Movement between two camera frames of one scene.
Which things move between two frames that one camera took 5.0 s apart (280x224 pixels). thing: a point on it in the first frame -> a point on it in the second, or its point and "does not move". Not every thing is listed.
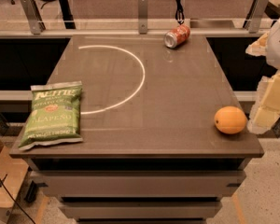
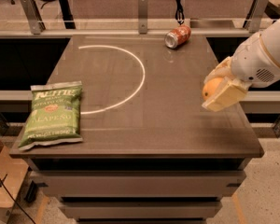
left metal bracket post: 33,13 does not move
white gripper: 279,46 -> 253,62
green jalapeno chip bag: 55,115 does not move
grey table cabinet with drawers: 150,152 does not move
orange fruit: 230,119 -> 211,87
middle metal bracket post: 143,13 does not move
